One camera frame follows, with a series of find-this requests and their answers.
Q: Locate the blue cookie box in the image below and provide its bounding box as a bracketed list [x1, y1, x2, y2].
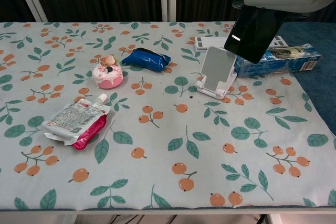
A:
[234, 43, 323, 78]

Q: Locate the pink toy cake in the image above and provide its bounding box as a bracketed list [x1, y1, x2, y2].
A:
[91, 54, 124, 90]

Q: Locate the floral leaf and berry tablecloth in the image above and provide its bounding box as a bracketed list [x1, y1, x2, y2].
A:
[0, 21, 336, 211]

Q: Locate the white folding phone stand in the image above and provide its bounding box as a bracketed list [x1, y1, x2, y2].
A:
[194, 46, 238, 100]

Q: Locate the blue snack packet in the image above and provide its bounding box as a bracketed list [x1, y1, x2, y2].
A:
[121, 47, 171, 72]

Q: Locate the white and pink drink pouch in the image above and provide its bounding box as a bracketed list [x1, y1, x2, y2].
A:
[41, 93, 111, 151]

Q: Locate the black smartphone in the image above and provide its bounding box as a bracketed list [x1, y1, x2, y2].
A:
[224, 6, 287, 65]

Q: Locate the white power strip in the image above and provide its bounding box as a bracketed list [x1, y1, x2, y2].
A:
[193, 35, 287, 51]

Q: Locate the dark blue table cloth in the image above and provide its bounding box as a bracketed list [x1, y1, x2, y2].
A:
[278, 22, 336, 138]

